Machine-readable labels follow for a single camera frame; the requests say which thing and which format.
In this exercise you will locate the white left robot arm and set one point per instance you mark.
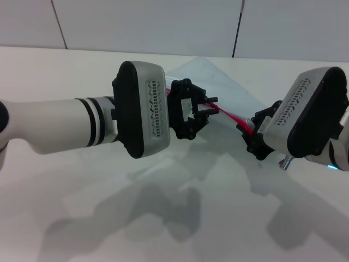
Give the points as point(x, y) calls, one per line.
point(54, 122)

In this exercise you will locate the clear document bag red zipper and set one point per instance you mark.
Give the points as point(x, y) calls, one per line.
point(226, 90)

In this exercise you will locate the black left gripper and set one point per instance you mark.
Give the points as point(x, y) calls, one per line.
point(175, 114)

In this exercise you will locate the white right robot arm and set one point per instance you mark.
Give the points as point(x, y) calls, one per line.
point(340, 152)

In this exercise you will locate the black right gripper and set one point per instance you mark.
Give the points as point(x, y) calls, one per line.
point(257, 147)

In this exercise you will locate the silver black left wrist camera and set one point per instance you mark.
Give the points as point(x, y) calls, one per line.
point(141, 109)

